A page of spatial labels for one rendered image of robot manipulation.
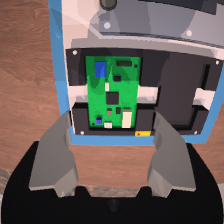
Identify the green circuit board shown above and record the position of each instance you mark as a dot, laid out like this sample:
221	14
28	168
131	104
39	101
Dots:
112	87

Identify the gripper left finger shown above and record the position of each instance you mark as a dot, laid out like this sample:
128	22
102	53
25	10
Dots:
47	171

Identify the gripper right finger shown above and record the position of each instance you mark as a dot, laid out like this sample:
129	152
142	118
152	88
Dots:
177	172

